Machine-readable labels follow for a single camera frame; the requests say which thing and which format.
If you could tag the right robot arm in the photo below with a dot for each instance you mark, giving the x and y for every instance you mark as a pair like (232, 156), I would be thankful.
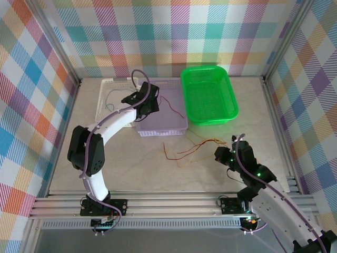
(273, 210)

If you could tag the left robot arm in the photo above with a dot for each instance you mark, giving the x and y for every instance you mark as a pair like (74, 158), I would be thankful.
(113, 124)

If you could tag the white perforated plastic basket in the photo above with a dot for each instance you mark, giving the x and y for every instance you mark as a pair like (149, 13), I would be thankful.
(116, 97)

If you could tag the purple perforated plastic basket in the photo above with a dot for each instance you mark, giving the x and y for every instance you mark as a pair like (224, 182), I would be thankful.
(171, 124)

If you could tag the green perforated plastic basket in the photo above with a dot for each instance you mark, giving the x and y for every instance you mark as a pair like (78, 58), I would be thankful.
(208, 95)

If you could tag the green terminal board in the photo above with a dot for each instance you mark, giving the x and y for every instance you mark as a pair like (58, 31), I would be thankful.
(105, 225)

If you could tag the aluminium side frame rail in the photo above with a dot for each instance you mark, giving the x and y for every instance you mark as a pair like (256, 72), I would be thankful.
(276, 126)

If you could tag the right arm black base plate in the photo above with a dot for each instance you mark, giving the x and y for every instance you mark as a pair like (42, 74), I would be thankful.
(229, 205)

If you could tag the long aluminium base rail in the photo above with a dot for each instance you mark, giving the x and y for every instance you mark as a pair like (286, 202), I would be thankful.
(171, 204)

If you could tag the aluminium frame post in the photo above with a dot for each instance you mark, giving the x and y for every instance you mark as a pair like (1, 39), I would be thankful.
(287, 39)
(58, 44)

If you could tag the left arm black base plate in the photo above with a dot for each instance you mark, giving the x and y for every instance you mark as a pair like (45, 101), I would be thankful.
(121, 205)

